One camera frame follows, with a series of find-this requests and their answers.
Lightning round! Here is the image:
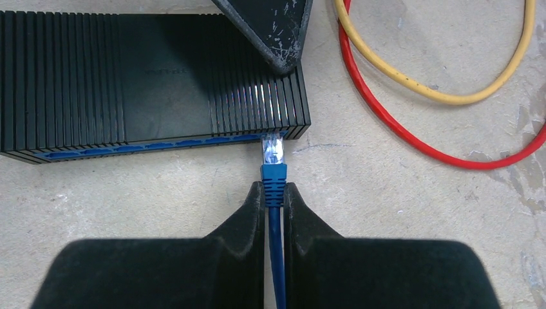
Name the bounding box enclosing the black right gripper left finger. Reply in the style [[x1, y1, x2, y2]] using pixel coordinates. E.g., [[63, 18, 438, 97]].
[[32, 182, 265, 308]]

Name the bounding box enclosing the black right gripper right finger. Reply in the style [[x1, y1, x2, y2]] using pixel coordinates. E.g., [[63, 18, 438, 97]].
[[284, 183, 500, 308]]

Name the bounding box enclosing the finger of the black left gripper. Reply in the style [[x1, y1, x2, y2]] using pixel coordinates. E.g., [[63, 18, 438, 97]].
[[213, 0, 313, 75]]

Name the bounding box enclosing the yellow ethernet cable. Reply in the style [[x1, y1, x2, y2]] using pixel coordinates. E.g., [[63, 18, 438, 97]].
[[334, 0, 536, 106]]

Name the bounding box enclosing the blue ethernet cable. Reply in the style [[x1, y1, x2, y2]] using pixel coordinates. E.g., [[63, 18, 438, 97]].
[[260, 132, 288, 309]]

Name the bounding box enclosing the black network switch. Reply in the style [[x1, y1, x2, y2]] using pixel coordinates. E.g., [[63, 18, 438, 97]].
[[1, 11, 311, 164]]

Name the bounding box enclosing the red ethernet cable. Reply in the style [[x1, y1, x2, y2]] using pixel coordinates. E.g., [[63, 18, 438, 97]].
[[338, 0, 546, 171]]

